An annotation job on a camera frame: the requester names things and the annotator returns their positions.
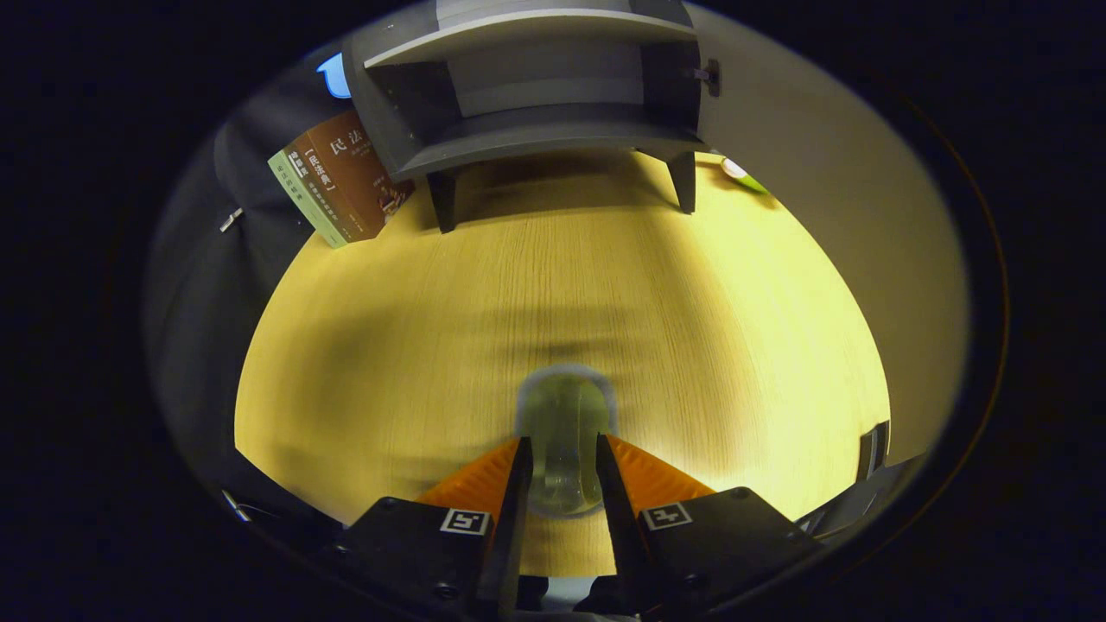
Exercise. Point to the pale green clear cup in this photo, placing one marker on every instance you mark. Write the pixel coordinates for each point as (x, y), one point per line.
(562, 432)

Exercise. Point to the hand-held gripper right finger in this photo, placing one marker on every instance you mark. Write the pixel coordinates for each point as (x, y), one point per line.
(624, 536)

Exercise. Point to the white green plastic packet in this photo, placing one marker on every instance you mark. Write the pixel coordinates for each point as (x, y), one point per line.
(743, 175)

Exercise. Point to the black door hinge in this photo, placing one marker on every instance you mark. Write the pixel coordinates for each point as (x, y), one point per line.
(710, 78)

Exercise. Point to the black backdrop cloth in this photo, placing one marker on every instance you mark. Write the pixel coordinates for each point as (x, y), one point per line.
(207, 328)

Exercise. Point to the silver clip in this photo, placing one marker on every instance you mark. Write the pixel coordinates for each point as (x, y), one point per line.
(231, 219)

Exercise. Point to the dark brown book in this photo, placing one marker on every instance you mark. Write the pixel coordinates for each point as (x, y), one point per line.
(367, 160)

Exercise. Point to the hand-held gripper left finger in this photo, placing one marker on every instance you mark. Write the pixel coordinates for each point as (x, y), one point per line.
(510, 553)

